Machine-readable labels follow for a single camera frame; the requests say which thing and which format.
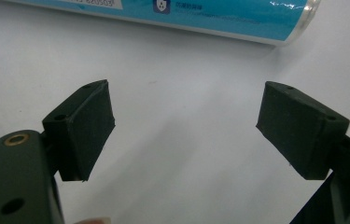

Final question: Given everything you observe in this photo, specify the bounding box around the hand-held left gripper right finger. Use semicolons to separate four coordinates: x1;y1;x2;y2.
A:
255;80;350;181

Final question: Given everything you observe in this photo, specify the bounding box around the blue labelled cylindrical tube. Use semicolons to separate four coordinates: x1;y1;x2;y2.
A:
3;0;322;48

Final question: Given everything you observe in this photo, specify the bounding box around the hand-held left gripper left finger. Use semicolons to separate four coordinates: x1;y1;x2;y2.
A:
41;78;117;183

